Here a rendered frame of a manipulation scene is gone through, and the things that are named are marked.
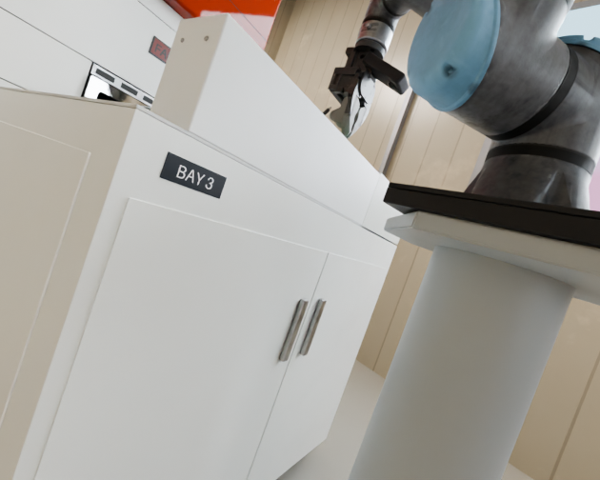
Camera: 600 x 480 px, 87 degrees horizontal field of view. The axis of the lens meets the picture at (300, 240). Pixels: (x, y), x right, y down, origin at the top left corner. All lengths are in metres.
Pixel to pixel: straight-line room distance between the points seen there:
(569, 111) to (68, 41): 0.97
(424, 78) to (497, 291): 0.25
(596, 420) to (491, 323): 1.72
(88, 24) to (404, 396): 1.01
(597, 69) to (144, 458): 0.75
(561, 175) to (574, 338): 1.67
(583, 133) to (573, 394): 1.73
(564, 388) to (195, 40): 2.04
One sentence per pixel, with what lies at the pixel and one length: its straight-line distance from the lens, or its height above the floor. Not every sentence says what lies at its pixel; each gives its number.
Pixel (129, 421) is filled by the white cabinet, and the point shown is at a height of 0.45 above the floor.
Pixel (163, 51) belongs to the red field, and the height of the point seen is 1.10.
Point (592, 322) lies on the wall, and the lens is 2.09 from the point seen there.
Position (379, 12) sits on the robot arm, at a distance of 0.85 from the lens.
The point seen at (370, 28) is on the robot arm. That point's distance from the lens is 0.84.
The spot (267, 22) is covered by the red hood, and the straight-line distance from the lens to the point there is 1.33.
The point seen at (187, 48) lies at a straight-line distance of 0.47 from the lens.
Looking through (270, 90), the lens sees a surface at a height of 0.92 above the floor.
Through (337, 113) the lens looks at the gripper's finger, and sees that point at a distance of 0.77.
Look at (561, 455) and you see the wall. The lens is 2.17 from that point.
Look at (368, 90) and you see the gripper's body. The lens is 0.79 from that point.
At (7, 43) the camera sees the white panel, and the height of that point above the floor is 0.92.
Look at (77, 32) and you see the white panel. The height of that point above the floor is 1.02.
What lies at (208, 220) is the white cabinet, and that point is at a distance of 0.43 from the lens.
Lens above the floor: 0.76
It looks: 2 degrees down
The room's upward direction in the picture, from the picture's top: 20 degrees clockwise
